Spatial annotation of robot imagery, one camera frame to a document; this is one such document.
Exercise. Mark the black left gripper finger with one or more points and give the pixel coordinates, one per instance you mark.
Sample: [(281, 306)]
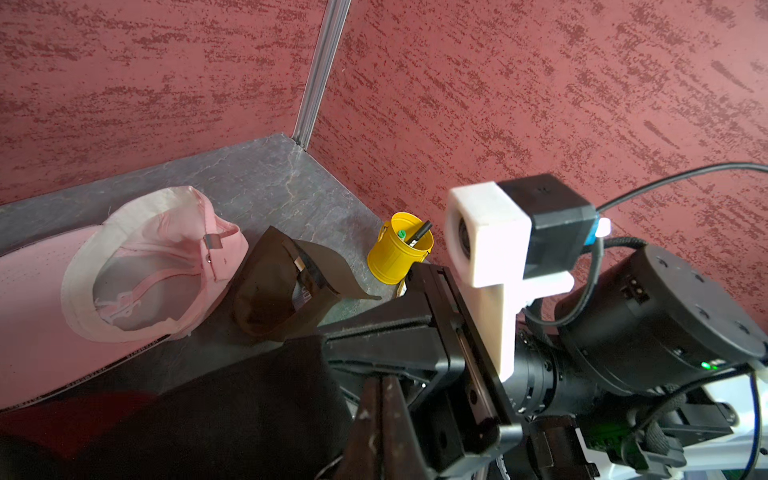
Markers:
[(382, 443)]

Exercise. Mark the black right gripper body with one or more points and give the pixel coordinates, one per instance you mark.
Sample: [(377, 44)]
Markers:
[(427, 339)]

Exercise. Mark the black baseball cap letter R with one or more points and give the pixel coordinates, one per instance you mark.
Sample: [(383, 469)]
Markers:
[(277, 415)]

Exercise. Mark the brown baseball cap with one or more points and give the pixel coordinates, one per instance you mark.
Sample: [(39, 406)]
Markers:
[(287, 287)]

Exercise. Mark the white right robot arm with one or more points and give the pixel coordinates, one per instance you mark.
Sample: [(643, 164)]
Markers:
[(657, 375)]

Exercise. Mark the dark red baseball cap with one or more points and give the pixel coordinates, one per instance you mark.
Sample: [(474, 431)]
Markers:
[(66, 426)]

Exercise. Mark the pink baseball cap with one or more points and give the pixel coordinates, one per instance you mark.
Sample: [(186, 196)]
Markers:
[(80, 303)]

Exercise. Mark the yellow plastic cup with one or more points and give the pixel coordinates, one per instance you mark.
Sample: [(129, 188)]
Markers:
[(391, 258)]

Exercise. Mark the black marker in cup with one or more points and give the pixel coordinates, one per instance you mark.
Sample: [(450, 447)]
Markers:
[(419, 233)]

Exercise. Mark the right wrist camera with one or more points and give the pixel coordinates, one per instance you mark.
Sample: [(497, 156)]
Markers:
[(511, 243)]

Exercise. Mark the right rear aluminium corner post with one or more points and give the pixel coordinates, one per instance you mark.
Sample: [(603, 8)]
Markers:
[(322, 62)]

